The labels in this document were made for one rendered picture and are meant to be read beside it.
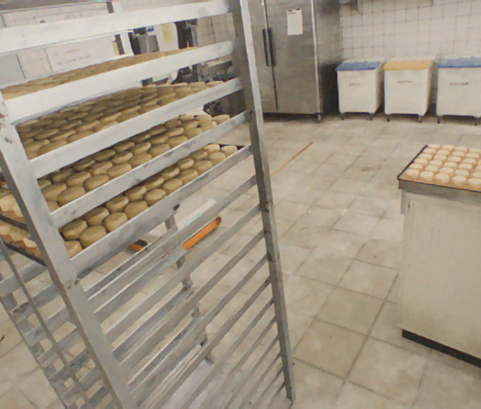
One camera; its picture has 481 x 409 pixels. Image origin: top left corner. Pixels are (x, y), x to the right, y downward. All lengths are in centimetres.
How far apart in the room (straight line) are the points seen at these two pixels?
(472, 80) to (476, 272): 365
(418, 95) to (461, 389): 393
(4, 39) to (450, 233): 153
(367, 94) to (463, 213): 398
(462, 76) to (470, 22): 84
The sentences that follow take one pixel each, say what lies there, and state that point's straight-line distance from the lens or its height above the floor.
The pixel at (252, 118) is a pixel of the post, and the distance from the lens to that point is 100.
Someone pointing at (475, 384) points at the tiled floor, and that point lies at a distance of 205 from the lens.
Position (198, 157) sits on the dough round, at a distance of 102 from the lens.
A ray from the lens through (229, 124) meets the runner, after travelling 95.
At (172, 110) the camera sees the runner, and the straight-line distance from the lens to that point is 80.
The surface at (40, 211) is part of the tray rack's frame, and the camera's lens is 61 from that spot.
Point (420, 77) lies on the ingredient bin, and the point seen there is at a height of 59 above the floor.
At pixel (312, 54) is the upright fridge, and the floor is 96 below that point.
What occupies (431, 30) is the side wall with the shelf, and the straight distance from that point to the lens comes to 579.
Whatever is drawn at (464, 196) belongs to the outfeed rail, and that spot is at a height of 86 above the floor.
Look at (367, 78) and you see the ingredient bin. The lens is 539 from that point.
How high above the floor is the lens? 157
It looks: 27 degrees down
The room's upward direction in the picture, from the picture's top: 10 degrees counter-clockwise
